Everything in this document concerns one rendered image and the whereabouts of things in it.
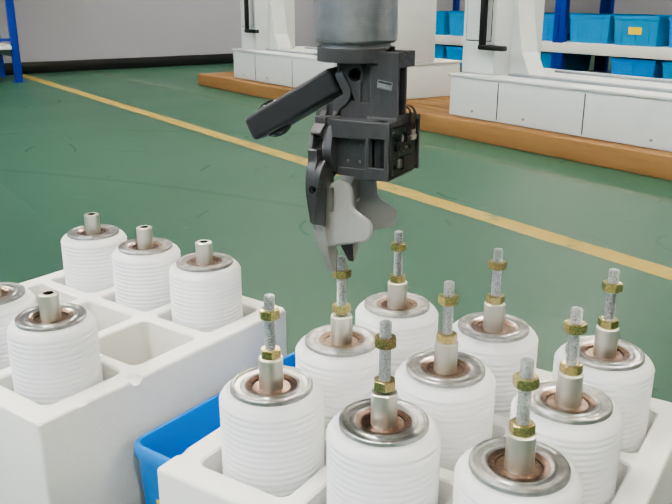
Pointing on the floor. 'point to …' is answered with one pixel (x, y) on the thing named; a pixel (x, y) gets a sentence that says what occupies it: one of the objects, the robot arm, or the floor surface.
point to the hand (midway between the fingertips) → (336, 252)
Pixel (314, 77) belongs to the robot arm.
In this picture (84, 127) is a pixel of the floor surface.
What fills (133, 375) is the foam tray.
